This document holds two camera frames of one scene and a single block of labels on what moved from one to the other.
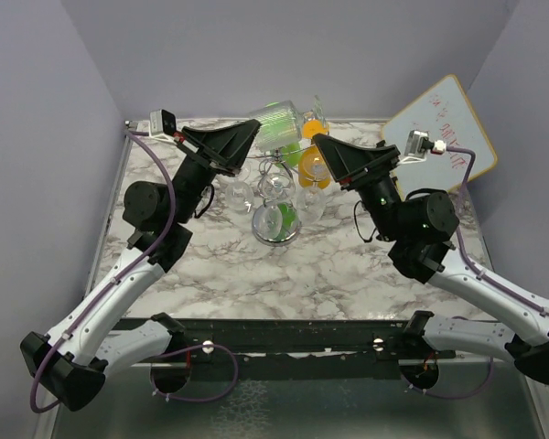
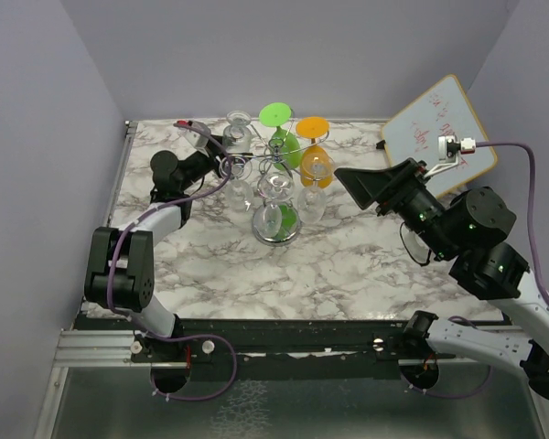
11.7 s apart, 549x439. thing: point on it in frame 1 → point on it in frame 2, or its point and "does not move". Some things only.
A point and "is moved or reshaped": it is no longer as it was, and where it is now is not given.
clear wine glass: (240, 195) does not move
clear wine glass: (281, 125) is moved or reshaped
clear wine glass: (311, 205) does not move
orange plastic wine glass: (313, 170) does not move
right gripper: (349, 163) → (394, 182)
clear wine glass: (276, 220) does not move
